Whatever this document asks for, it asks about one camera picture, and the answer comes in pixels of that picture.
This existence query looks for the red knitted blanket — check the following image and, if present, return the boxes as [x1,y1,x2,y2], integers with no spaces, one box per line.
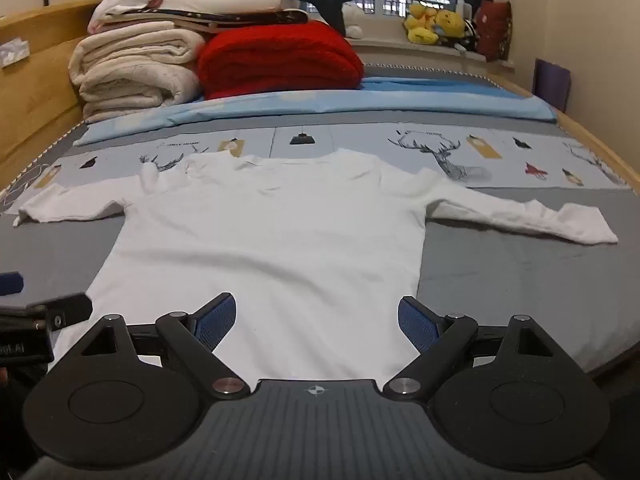
[196,21,363,100]

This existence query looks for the yellow plush toys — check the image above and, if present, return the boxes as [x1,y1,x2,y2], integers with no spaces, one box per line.
[404,2,465,47]

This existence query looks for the white long-sleeve shirt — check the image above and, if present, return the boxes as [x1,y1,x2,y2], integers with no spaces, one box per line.
[17,150,616,385]

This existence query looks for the cream folded blanket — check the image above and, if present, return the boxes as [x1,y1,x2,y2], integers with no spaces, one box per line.
[68,22,205,124]

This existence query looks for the light blue folded duvet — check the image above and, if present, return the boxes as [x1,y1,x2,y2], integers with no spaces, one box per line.
[74,77,556,146]

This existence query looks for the purple box by wall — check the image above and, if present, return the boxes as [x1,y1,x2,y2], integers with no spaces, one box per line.
[532,58,572,113]

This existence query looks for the white folded bedding stack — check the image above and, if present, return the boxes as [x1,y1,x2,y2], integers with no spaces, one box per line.
[87,0,309,34]

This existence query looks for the tissue box on headboard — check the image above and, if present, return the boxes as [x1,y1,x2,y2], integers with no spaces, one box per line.
[0,38,30,68]

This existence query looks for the wooden bed frame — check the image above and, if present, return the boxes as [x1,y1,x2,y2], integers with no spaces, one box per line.
[0,0,98,188]

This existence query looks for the dark red cushion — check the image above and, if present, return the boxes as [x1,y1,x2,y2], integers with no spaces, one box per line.
[474,1,512,62]

